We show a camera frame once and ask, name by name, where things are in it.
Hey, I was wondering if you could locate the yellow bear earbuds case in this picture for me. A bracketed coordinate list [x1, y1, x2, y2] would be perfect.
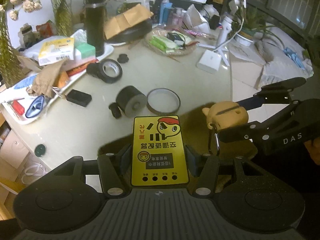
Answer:
[202, 101, 249, 131]

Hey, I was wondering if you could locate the black box with yellow label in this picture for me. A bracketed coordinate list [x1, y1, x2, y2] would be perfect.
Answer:
[131, 115, 189, 187]

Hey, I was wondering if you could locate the black tape roll white core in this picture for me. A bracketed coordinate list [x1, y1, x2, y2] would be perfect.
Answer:
[116, 86, 147, 117]

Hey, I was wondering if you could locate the small black rectangular block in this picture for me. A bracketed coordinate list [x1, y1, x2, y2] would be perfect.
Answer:
[66, 89, 92, 107]

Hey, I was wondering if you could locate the thin black tape ring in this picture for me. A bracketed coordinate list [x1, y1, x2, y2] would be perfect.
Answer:
[145, 87, 181, 115]

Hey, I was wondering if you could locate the wide black tape roll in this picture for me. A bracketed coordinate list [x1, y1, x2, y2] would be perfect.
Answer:
[98, 59, 123, 83]

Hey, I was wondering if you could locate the person's right hand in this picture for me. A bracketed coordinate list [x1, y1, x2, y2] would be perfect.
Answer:
[304, 137, 320, 165]

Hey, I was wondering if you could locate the dark green round cap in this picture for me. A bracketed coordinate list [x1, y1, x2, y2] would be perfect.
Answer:
[34, 144, 46, 157]

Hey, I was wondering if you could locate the white power adapter box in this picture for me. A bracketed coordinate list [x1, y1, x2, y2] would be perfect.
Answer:
[196, 50, 222, 74]

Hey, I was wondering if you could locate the white tripod gimbal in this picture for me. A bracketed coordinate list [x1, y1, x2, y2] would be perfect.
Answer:
[197, 0, 247, 67]

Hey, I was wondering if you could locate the glass plate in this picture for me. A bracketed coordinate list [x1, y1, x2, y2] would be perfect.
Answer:
[144, 28, 198, 56]

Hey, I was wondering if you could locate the small black knob cap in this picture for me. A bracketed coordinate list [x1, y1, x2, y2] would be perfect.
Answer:
[117, 54, 129, 63]

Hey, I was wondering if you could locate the white tray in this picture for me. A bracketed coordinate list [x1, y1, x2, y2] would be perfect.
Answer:
[1, 43, 114, 125]

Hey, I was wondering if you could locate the green tissue pack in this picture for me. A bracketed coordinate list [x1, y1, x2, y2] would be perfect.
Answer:
[74, 42, 95, 60]

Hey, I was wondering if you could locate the small black product box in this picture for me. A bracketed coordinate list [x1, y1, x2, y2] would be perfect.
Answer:
[167, 32, 185, 46]

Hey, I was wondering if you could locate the white plastic bag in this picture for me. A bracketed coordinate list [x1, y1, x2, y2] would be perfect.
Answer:
[183, 4, 210, 34]

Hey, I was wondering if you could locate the green wet wipes pack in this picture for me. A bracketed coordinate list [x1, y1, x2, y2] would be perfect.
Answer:
[149, 35, 179, 53]

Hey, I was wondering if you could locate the yellow medicine box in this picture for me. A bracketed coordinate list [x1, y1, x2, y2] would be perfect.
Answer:
[38, 37, 74, 66]

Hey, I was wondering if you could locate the pink bottle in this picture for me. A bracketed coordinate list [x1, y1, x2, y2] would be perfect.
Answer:
[172, 8, 184, 28]

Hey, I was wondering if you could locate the black zipper case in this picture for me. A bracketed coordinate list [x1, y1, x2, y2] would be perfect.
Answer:
[106, 19, 153, 43]

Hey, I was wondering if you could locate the brown paper envelope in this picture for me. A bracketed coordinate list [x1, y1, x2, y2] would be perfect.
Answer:
[104, 4, 153, 40]

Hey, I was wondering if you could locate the black thermos bottle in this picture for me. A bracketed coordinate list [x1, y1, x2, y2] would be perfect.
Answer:
[85, 0, 105, 56]

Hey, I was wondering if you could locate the glass vase with plant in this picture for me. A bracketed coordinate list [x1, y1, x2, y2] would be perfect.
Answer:
[1, 0, 42, 88]
[50, 0, 73, 36]

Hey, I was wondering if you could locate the brown drawstring pouch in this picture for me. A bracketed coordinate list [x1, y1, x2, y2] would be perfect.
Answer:
[27, 59, 69, 99]

